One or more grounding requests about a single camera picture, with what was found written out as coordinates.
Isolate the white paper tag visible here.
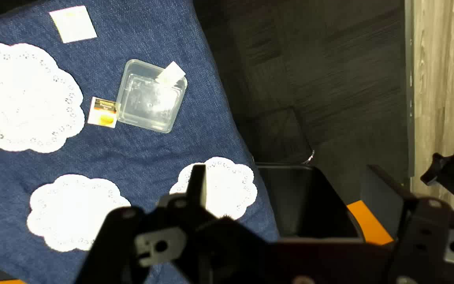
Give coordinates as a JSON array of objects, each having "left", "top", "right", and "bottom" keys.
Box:
[{"left": 156, "top": 60, "right": 187, "bottom": 89}]

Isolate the white paper doily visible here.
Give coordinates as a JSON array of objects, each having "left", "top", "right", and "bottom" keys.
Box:
[
  {"left": 0, "top": 42, "right": 86, "bottom": 155},
  {"left": 25, "top": 174, "right": 132, "bottom": 255},
  {"left": 167, "top": 157, "right": 260, "bottom": 221}
]

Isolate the orange white small sachet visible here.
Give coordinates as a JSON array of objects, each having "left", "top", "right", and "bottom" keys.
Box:
[{"left": 86, "top": 95, "right": 119, "bottom": 130}]

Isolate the blue denim tablecloth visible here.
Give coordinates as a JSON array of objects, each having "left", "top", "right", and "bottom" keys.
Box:
[{"left": 0, "top": 0, "right": 280, "bottom": 284}]

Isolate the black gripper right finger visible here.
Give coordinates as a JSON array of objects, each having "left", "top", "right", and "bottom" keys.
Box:
[{"left": 365, "top": 165, "right": 454, "bottom": 284}]

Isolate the white square sachet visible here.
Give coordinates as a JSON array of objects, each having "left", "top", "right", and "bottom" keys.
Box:
[{"left": 47, "top": 5, "right": 99, "bottom": 45}]

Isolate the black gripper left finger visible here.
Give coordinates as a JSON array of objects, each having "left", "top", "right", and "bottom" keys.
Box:
[{"left": 74, "top": 165, "right": 271, "bottom": 284}]

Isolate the clear plastic container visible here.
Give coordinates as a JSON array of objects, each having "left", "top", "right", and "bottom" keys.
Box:
[{"left": 115, "top": 59, "right": 189, "bottom": 135}]

